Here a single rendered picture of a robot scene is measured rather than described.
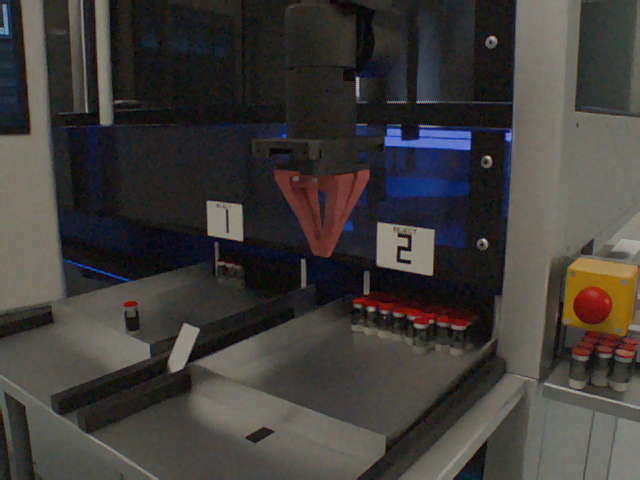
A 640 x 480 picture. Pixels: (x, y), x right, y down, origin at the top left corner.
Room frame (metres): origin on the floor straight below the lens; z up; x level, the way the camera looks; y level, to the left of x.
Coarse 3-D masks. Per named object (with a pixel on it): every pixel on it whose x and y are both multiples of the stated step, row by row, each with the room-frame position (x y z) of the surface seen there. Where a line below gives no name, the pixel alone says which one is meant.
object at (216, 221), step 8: (208, 208) 0.96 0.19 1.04; (216, 208) 0.95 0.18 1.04; (224, 208) 0.94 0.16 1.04; (232, 208) 0.92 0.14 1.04; (240, 208) 0.91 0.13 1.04; (208, 216) 0.96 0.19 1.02; (216, 216) 0.95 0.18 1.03; (224, 216) 0.94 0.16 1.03; (232, 216) 0.92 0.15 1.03; (240, 216) 0.91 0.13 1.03; (208, 224) 0.96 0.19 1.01; (216, 224) 0.95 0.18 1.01; (224, 224) 0.94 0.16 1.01; (232, 224) 0.93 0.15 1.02; (240, 224) 0.91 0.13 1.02; (208, 232) 0.96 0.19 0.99; (216, 232) 0.95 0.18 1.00; (224, 232) 0.94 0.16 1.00; (232, 232) 0.93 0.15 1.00; (240, 232) 0.91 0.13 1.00; (240, 240) 0.91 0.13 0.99
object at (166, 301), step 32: (128, 288) 0.92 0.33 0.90; (160, 288) 0.98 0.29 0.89; (192, 288) 1.00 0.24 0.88; (224, 288) 1.00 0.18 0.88; (256, 288) 1.00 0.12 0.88; (64, 320) 0.79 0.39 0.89; (96, 320) 0.73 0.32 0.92; (160, 320) 0.83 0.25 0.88; (192, 320) 0.83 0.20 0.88; (224, 320) 0.76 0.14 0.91; (128, 352) 0.68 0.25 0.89; (160, 352) 0.67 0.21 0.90
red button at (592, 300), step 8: (584, 288) 0.57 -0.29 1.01; (592, 288) 0.56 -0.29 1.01; (600, 288) 0.57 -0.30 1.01; (576, 296) 0.57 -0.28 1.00; (584, 296) 0.56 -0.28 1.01; (592, 296) 0.55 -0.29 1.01; (600, 296) 0.55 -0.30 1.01; (608, 296) 0.56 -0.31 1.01; (576, 304) 0.56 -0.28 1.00; (584, 304) 0.56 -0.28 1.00; (592, 304) 0.55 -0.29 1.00; (600, 304) 0.55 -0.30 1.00; (608, 304) 0.55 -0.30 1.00; (576, 312) 0.56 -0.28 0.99; (584, 312) 0.56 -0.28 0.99; (592, 312) 0.55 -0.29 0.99; (600, 312) 0.55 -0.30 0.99; (608, 312) 0.55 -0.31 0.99; (584, 320) 0.56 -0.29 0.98; (592, 320) 0.55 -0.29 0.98; (600, 320) 0.55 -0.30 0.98
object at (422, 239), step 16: (384, 224) 0.75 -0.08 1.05; (384, 240) 0.75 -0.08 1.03; (400, 240) 0.74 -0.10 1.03; (416, 240) 0.72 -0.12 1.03; (432, 240) 0.71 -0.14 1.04; (384, 256) 0.75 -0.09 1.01; (400, 256) 0.73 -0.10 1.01; (416, 256) 0.72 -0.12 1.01; (432, 256) 0.71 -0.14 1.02; (416, 272) 0.72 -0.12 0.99; (432, 272) 0.71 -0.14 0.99
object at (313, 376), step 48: (288, 336) 0.74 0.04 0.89; (336, 336) 0.77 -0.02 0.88; (192, 384) 0.60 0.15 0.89; (240, 384) 0.55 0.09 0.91; (288, 384) 0.62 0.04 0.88; (336, 384) 0.62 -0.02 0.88; (384, 384) 0.62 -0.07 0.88; (432, 384) 0.61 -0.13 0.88; (336, 432) 0.48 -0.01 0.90; (384, 432) 0.51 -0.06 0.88
